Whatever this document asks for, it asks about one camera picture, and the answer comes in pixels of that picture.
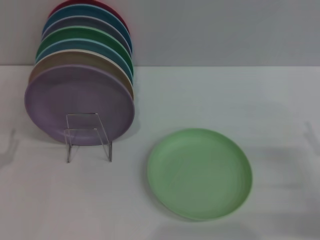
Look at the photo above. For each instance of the light green plate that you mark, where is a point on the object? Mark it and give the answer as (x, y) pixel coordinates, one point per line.
(200, 175)

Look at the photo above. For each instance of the light blue plate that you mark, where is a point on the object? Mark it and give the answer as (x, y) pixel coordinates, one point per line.
(75, 45)

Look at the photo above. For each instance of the teal plate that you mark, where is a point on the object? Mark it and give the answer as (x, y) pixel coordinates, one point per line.
(75, 12)

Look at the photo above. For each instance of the dark green plate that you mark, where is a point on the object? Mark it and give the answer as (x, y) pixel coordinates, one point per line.
(75, 33)

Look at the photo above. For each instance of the red plate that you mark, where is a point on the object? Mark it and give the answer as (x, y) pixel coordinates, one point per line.
(58, 7)

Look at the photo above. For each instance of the clear acrylic plate rack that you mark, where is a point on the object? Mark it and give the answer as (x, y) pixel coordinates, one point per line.
(82, 129)

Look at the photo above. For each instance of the grey purple plate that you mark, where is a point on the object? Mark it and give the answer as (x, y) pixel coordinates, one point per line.
(80, 22)

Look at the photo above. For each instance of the lavender plate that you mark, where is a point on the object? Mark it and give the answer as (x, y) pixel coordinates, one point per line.
(75, 100)

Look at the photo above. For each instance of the beige plate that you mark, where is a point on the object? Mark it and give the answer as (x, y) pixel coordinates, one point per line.
(62, 58)

